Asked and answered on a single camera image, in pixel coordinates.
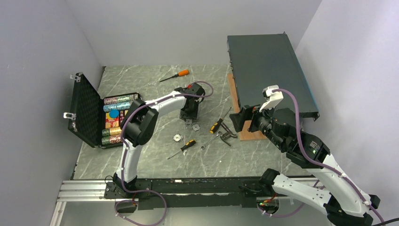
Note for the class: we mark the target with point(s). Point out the dark metal clamp tool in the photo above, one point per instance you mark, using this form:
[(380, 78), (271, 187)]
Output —
[(228, 134)]

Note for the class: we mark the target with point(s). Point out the wooden board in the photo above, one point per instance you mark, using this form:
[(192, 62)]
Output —
[(244, 135)]

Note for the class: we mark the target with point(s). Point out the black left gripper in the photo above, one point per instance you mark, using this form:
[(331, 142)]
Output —
[(193, 116)]

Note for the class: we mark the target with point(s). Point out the black yellow long screwdriver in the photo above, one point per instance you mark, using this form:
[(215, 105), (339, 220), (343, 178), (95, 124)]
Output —
[(216, 126)]

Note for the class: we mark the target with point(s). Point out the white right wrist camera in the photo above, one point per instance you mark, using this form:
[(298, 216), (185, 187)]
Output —
[(272, 97)]

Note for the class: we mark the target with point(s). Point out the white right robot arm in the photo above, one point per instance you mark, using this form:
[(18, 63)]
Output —
[(343, 203)]

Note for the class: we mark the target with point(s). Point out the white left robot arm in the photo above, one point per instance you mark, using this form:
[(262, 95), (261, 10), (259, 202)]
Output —
[(139, 125)]

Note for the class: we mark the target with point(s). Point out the silver ratchet wrench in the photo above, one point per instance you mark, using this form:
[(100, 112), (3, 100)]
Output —
[(218, 134)]

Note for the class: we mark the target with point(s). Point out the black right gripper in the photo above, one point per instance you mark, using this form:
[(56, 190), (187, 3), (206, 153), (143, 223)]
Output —
[(247, 112)]

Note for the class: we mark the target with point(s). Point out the black yellow short screwdriver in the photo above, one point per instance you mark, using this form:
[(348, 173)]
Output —
[(183, 150)]

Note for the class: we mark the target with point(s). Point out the black poker chip case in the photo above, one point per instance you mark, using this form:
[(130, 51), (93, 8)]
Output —
[(89, 119)]

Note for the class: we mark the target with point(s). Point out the blue poker chip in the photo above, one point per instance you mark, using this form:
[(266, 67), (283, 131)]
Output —
[(114, 114)]

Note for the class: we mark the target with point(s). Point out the dark grey rack unit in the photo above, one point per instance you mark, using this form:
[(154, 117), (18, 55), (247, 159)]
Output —
[(260, 61)]

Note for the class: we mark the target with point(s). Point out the orange handled screwdriver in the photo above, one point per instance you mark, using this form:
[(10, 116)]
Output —
[(179, 74)]

